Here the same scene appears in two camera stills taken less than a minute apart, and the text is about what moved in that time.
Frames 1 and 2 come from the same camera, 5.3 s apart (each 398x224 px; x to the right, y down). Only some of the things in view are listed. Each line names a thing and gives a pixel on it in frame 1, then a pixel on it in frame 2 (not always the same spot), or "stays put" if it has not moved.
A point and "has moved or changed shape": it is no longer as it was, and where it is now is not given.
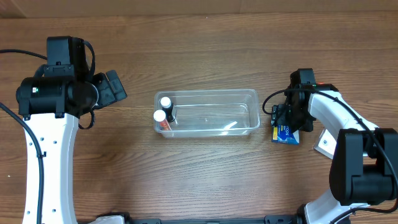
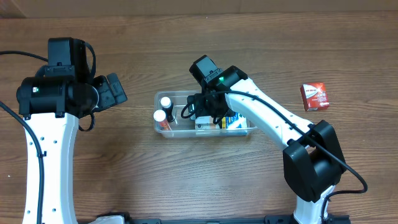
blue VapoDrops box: [283, 134] has moved or changed shape
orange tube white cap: [160, 116] stays put
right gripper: [280, 116] → [205, 109]
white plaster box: [326, 144] has moved or changed shape
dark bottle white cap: [168, 107] stays put
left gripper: [111, 88] stays put
